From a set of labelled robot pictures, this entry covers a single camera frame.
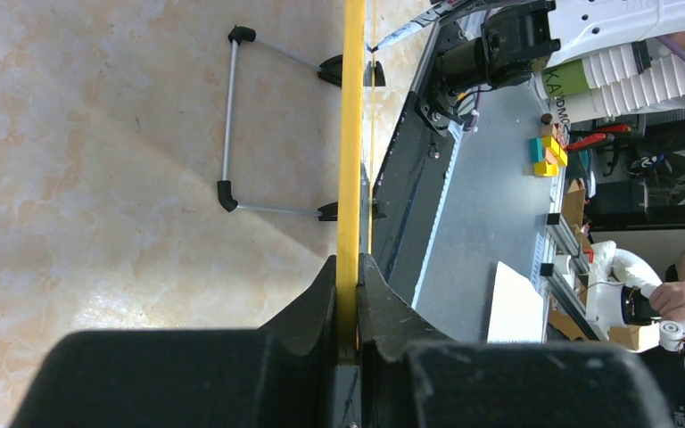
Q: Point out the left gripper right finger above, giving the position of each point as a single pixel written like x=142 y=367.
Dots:
x=413 y=375

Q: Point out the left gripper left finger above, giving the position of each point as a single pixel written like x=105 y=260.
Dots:
x=280 y=374

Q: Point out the whiteboard marker pen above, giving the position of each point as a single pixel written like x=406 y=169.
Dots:
x=422 y=21

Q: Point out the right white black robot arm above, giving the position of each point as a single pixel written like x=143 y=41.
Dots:
x=523 y=38

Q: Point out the coloured blocks on table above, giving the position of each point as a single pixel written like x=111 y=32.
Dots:
x=548 y=150

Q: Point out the white paper sheet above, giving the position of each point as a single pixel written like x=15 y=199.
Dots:
x=517 y=310

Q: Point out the yellow framed whiteboard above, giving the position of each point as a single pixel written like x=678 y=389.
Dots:
x=357 y=33

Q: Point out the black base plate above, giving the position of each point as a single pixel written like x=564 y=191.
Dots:
x=408 y=184

